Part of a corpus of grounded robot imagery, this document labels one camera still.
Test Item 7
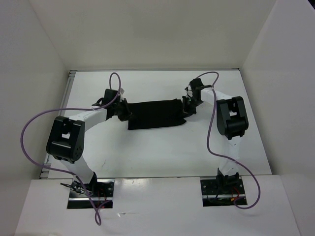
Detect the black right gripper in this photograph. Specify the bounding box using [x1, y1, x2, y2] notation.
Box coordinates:
[179, 95, 203, 119]

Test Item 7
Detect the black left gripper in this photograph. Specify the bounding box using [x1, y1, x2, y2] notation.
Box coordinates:
[112, 98, 137, 121]

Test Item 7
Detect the black skirt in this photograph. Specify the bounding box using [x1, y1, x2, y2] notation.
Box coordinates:
[128, 99, 186, 130]

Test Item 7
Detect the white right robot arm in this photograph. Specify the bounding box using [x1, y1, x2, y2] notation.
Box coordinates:
[183, 86, 249, 193]

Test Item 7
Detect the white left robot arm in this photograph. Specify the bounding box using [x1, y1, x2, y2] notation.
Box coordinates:
[46, 99, 132, 197]

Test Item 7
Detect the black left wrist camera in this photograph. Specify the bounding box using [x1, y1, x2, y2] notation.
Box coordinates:
[92, 88, 122, 108]

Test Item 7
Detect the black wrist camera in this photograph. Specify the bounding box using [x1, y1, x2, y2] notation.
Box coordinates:
[92, 88, 122, 108]
[187, 78, 213, 98]

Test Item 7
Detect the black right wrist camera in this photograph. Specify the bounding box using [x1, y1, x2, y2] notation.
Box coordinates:
[187, 78, 213, 98]

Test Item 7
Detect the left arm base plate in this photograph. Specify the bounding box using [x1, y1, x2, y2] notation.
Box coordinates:
[61, 180, 114, 209]

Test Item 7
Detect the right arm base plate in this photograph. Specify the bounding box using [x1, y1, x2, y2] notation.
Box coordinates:
[200, 175, 247, 207]

